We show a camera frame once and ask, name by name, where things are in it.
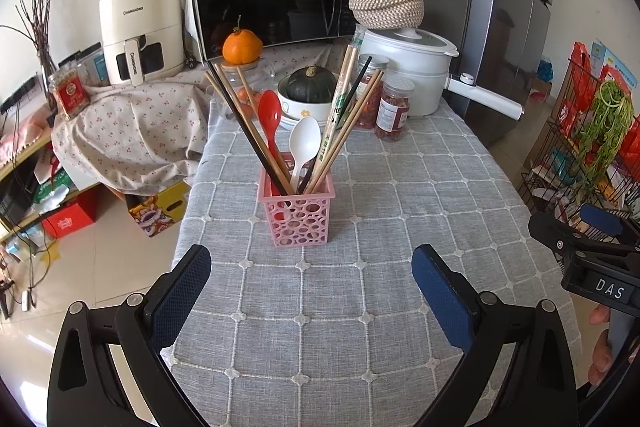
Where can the grey refrigerator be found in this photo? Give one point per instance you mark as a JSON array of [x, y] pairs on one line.
[[490, 32]]

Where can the white electric pot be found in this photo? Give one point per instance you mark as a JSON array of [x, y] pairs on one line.
[[420, 72]]

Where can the orange tangerine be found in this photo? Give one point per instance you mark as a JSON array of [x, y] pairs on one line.
[[242, 49]]

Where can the grey checked tablecloth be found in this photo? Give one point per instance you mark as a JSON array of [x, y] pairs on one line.
[[380, 227]]

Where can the bare twigs in vase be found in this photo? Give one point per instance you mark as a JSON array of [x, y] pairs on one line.
[[42, 22]]

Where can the paper-wrapped chopsticks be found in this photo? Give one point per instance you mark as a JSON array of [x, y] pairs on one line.
[[340, 97]]

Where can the white power strip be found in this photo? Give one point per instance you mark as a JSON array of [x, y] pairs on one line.
[[20, 94]]

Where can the red cardboard box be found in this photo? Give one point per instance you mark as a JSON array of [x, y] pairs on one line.
[[67, 221]]

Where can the red plastic bag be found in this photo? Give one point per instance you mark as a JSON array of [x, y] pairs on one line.
[[580, 77]]

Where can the cream air fryer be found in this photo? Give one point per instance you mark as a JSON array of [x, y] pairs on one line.
[[140, 17]]

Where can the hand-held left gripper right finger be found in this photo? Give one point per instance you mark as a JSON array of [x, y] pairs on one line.
[[440, 297]]

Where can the black microwave oven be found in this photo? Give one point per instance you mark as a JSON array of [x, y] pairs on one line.
[[270, 2]]

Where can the pink perforated utensil holder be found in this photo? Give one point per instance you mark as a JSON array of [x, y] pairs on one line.
[[300, 219]]

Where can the clear glass jar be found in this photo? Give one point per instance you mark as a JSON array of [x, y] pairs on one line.
[[256, 79]]

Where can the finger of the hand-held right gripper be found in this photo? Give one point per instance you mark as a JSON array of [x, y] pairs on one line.
[[605, 219], [555, 232]]

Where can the white red-dotted cloth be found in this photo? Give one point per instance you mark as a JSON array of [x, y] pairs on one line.
[[130, 132]]

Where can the white plastic spoon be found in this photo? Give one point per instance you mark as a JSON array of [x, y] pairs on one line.
[[305, 139]]

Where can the small red tomato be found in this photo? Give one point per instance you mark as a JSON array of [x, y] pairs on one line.
[[243, 96]]

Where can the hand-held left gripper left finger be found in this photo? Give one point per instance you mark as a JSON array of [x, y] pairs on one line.
[[182, 297]]

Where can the red labelled tin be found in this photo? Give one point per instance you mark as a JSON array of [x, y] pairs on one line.
[[67, 93]]

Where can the person's right hand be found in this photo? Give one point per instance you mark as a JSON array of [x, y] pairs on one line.
[[600, 357]]

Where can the tall clear spice jar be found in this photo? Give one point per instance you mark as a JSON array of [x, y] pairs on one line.
[[372, 107]]

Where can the black chopstick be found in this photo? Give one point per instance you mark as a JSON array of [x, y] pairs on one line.
[[350, 94], [240, 117]]

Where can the wooden chopstick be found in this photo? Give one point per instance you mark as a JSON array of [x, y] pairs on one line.
[[360, 112], [220, 96], [350, 122], [247, 119], [250, 93]]

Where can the dark green pumpkin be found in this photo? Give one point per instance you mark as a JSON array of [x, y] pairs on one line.
[[310, 86]]

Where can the short clear spice jar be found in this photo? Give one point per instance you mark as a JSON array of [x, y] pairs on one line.
[[395, 112]]

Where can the red plastic spoon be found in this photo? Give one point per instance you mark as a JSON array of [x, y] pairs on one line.
[[269, 112]]

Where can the yellow printed cardboard box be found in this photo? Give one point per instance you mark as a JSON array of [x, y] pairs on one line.
[[155, 212]]

